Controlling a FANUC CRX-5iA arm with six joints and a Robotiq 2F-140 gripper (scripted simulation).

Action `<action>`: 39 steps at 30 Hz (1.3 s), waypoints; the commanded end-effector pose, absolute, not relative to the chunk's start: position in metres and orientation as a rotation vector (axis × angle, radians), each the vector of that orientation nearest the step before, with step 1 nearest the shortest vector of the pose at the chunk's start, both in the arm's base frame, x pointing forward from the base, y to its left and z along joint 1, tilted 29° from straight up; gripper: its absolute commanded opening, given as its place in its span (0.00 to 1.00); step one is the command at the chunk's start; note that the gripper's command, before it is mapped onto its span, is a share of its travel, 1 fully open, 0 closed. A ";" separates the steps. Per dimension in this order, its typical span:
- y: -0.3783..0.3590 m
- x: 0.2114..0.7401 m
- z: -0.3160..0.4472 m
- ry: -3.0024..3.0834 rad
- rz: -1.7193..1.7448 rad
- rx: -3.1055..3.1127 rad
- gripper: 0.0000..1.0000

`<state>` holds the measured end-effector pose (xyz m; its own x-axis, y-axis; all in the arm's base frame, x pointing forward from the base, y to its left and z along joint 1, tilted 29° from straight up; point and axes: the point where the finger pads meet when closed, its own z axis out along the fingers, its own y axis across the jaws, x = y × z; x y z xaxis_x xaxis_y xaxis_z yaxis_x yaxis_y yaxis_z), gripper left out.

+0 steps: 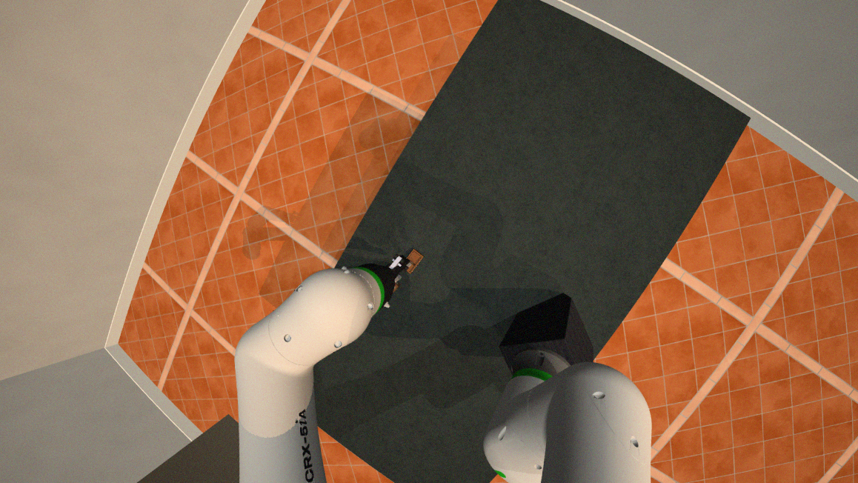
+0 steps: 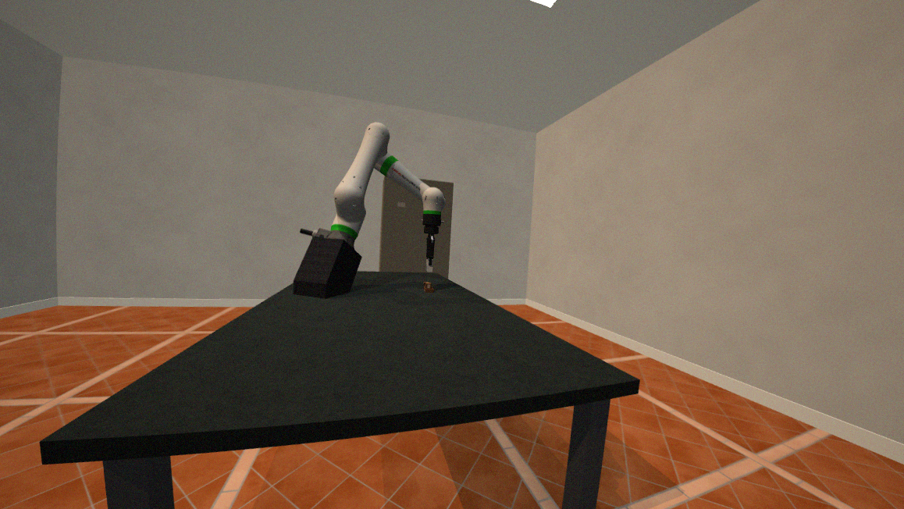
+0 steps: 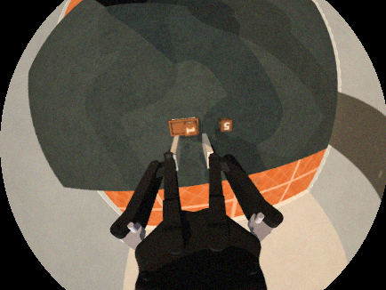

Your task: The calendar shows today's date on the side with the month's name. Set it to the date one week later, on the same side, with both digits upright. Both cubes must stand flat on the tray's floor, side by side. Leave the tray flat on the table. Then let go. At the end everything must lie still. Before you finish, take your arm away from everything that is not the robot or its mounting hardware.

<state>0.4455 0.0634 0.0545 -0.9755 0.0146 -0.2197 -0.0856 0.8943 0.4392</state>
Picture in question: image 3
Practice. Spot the orange cube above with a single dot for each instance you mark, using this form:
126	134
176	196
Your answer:
224	124
190	128

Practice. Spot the orange-brown shallow tray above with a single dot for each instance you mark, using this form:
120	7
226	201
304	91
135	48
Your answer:
176	125

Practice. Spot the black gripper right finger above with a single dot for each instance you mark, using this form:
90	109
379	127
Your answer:
262	217

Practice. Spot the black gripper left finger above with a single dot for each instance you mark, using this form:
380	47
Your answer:
131	224

